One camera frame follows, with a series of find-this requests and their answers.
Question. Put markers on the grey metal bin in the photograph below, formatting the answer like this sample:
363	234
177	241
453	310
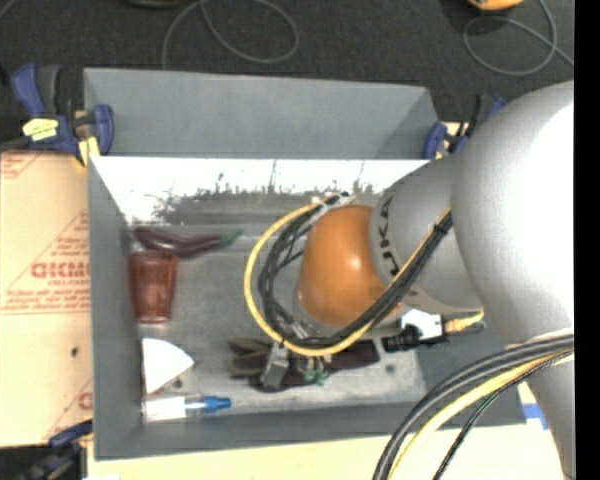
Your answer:
215	298

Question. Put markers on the white tube with blue cap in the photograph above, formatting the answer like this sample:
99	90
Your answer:
175	408

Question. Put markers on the red-brown translucent cup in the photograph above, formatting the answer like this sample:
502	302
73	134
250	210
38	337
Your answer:
152	288

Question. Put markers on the purple toy eggplant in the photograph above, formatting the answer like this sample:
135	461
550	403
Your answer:
180	243

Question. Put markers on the white wedge-shaped piece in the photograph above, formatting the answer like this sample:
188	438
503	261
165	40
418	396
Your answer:
162	363

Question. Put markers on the red-brown flat block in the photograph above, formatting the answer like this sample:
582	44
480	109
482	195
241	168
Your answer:
352	357

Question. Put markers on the brown cardboard board, red print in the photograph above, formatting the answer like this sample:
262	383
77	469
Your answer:
40	268

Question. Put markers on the black cylinder on white bracket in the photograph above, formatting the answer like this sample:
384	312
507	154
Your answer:
420	329

